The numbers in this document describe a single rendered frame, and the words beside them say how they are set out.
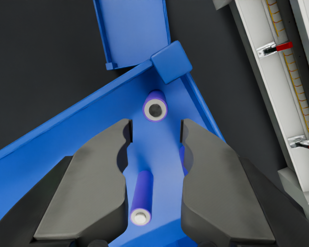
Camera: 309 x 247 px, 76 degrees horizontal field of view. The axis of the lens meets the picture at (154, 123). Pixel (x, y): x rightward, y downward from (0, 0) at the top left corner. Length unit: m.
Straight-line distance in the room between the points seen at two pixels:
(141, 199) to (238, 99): 0.61
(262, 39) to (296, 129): 0.26
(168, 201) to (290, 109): 0.48
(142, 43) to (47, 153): 0.52
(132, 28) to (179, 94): 0.52
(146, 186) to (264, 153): 0.68
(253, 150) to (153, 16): 0.57
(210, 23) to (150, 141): 0.56
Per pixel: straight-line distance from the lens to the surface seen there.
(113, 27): 0.71
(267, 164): 0.86
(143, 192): 0.19
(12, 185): 0.29
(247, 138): 0.79
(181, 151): 0.20
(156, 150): 0.22
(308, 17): 0.43
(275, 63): 0.61
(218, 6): 0.71
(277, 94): 0.63
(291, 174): 0.86
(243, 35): 0.72
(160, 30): 0.69
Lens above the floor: 0.68
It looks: 75 degrees down
